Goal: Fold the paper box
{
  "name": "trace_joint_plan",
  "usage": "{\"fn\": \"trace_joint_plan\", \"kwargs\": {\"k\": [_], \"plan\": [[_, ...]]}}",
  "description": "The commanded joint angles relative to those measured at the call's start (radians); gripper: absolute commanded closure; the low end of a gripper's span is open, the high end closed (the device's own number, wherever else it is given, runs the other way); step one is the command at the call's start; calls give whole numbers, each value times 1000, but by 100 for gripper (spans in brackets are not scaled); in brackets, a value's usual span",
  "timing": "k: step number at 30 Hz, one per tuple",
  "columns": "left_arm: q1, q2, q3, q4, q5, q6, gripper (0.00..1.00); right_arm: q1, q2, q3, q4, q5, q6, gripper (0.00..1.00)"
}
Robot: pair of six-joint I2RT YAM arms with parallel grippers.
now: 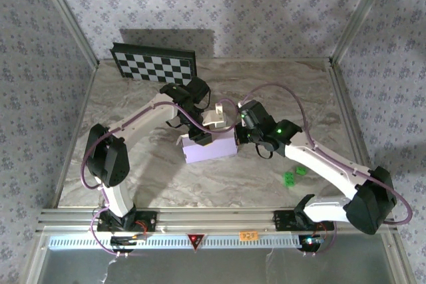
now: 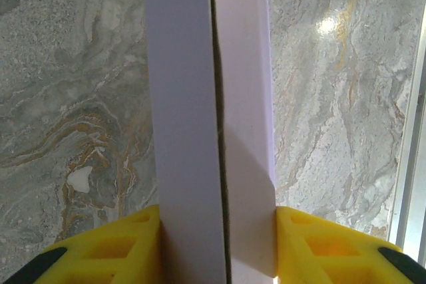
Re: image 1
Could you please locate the red triangle sticker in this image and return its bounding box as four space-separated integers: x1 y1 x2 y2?
186 233 207 251

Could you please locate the aluminium cross rail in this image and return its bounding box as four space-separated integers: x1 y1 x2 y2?
36 206 399 234

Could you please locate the orange label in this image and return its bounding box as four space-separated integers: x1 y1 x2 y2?
238 230 260 241

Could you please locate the aluminium frame post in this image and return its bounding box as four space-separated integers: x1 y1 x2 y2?
33 0 100 67
331 0 399 64

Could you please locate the wide aluminium side rail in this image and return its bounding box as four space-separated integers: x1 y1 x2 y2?
327 59 389 208

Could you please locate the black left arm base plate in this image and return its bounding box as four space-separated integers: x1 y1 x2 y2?
96 210 158 233

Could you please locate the thin aluminium side rail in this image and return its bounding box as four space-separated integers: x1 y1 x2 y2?
51 63 99 208

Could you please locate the black left controller board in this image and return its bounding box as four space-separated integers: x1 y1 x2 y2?
110 235 147 254

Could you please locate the white and purple paper box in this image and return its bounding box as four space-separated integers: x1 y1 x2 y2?
181 127 238 164

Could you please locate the black right controller board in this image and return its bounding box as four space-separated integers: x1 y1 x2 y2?
298 234 325 253

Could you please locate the black controller board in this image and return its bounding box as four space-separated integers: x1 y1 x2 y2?
110 235 147 254
298 234 325 253

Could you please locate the slotted grey cable duct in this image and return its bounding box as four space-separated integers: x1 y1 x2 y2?
49 234 302 250

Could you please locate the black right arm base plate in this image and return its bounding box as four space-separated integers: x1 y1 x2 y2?
273 209 335 231

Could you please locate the black and white checkerboard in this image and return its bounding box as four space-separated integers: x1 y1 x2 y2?
109 42 198 86

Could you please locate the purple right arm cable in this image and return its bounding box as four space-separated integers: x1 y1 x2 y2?
238 83 414 258

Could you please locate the grey metal panel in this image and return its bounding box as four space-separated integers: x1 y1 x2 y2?
26 230 415 284

